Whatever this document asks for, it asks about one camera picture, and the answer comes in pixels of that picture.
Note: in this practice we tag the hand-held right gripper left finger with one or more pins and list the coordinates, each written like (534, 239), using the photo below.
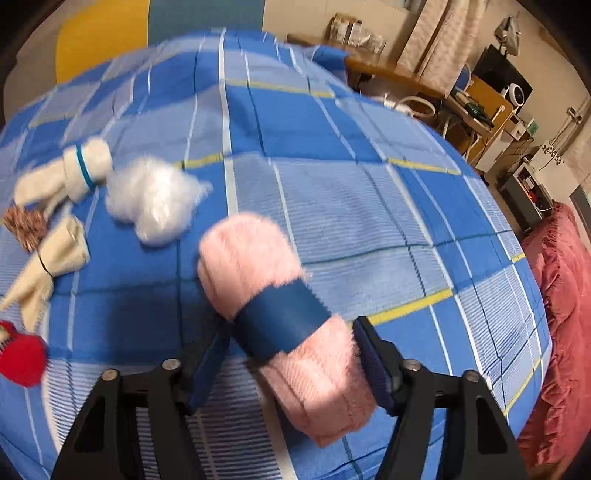
(207, 369)

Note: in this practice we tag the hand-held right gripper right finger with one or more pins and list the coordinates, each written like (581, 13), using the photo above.
(374, 364)

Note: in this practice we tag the pink fuzzy sock roll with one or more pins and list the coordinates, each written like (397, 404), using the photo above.
(244, 258)

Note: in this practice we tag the white cotton stuffing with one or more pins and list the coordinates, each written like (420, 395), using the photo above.
(147, 198)

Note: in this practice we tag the red plush toy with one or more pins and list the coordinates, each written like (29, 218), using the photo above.
(23, 357)

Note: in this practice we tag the beige sock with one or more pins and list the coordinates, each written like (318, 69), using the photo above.
(60, 249)

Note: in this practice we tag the brown scrunchie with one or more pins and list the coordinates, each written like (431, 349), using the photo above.
(25, 226)

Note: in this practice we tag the white sock with blue band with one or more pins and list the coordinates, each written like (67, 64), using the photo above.
(97, 157)

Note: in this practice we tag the blue checked tablecloth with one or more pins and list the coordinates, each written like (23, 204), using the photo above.
(346, 207)

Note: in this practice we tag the red quilt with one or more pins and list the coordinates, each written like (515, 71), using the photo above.
(563, 300)

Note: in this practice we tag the white floral box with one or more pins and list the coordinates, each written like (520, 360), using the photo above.
(547, 159)

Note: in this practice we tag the wooden desk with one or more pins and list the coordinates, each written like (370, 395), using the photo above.
(383, 69)

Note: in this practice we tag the white round fan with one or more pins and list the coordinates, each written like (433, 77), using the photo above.
(516, 94)

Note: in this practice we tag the black monitor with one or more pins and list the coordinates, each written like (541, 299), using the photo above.
(496, 69)

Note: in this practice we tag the long patterned curtain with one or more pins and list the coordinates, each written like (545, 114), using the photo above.
(443, 41)

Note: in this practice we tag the paper packets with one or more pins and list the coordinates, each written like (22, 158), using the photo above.
(355, 32)

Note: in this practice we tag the grey yellow blue chair back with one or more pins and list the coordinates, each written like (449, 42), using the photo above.
(101, 37)

